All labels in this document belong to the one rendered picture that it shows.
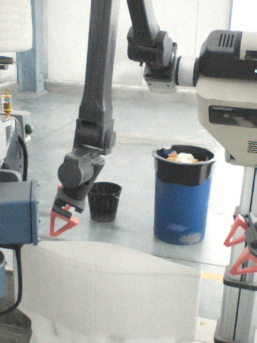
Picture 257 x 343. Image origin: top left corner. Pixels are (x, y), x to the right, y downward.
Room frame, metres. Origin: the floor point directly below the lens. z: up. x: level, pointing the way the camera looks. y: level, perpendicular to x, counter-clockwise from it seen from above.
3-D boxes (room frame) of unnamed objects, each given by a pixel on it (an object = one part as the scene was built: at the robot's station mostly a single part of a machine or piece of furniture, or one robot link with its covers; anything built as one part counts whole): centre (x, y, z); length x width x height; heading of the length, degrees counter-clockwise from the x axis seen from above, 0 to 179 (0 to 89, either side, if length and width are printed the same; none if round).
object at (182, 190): (3.27, -0.41, 0.32); 0.51 x 0.48 x 0.65; 165
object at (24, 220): (0.76, 0.19, 1.25); 0.10 x 0.08 x 0.12; 10
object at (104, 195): (3.52, 0.19, 0.13); 0.30 x 0.30 x 0.26
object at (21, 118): (1.28, 0.32, 1.29); 0.08 x 0.05 x 0.09; 75
